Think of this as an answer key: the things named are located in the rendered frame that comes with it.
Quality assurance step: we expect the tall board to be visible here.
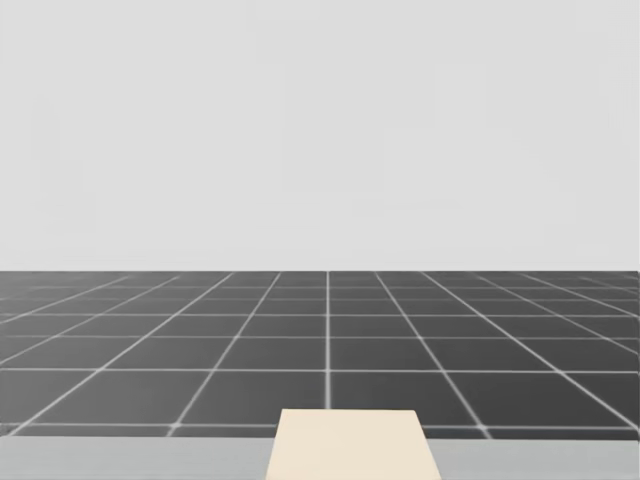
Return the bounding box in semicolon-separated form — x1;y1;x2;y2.
264;408;443;480

